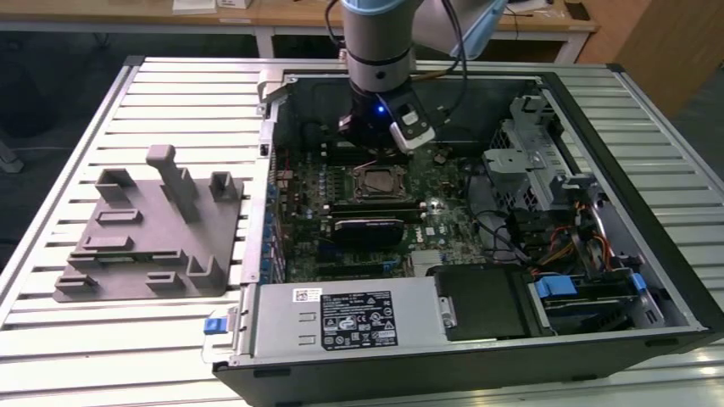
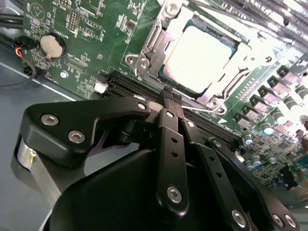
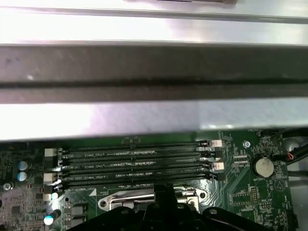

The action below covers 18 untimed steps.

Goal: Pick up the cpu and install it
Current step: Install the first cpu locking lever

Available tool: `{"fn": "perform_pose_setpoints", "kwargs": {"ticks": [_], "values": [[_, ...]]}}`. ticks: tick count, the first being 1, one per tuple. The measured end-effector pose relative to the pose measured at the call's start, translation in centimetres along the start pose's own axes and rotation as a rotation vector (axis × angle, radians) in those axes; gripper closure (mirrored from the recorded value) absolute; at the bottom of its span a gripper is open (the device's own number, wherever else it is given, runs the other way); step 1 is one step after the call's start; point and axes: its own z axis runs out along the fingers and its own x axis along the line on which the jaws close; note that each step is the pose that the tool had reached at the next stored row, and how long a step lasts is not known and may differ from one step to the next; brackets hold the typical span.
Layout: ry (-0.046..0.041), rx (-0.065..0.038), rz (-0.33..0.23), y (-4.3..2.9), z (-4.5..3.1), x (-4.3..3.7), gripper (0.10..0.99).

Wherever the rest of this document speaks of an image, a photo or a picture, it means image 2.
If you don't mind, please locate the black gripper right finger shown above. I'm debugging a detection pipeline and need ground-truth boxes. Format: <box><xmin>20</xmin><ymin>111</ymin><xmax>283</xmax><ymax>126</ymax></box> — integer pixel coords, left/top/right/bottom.
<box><xmin>174</xmin><ymin>92</ymin><xmax>302</xmax><ymax>231</ymax></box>

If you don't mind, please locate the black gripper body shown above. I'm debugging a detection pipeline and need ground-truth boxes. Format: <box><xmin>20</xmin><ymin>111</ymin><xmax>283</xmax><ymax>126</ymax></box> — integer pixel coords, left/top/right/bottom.
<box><xmin>49</xmin><ymin>148</ymin><xmax>231</xmax><ymax>231</ymax></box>

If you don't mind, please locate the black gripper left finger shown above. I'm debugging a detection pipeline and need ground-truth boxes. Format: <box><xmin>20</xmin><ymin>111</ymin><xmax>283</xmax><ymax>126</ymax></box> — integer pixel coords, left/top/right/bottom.
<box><xmin>11</xmin><ymin>86</ymin><xmax>189</xmax><ymax>217</ymax></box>

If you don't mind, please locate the metal locking lever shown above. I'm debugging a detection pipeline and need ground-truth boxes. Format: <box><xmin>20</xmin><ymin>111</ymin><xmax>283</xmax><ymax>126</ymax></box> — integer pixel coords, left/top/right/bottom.
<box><xmin>180</xmin><ymin>104</ymin><xmax>223</xmax><ymax>115</ymax></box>

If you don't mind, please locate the metal socket cover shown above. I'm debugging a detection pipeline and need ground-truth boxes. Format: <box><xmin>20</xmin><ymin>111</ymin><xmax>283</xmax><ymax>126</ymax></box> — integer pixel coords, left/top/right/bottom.
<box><xmin>136</xmin><ymin>0</ymin><xmax>277</xmax><ymax>114</ymax></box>

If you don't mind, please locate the silver CPU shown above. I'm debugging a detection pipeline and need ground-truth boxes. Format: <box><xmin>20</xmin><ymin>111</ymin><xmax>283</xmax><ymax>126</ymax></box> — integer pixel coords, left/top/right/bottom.
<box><xmin>161</xmin><ymin>20</ymin><xmax>244</xmax><ymax>96</ymax></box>

